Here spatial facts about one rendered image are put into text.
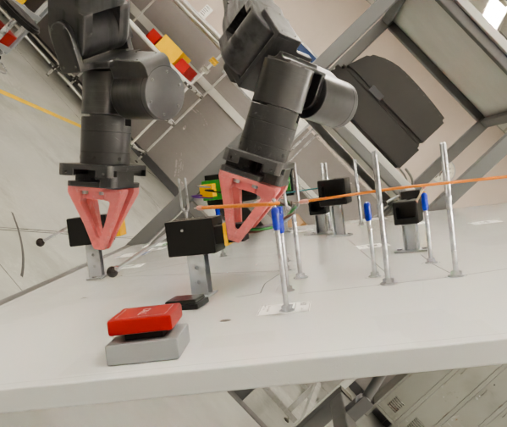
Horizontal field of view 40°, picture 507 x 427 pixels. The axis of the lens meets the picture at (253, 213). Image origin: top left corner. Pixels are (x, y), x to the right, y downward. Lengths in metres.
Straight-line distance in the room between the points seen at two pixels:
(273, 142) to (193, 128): 7.94
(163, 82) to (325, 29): 7.98
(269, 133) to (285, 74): 0.06
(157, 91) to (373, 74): 1.12
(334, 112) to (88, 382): 0.44
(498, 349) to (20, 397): 0.34
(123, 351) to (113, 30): 0.39
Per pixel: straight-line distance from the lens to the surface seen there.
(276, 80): 0.75
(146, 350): 0.54
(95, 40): 0.79
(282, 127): 0.75
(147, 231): 1.75
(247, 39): 0.80
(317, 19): 8.75
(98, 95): 0.80
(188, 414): 1.42
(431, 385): 7.89
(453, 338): 0.52
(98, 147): 0.80
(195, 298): 0.74
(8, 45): 6.83
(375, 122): 1.80
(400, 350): 0.50
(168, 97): 0.76
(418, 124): 1.82
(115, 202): 0.80
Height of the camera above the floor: 1.28
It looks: 5 degrees down
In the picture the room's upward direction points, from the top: 46 degrees clockwise
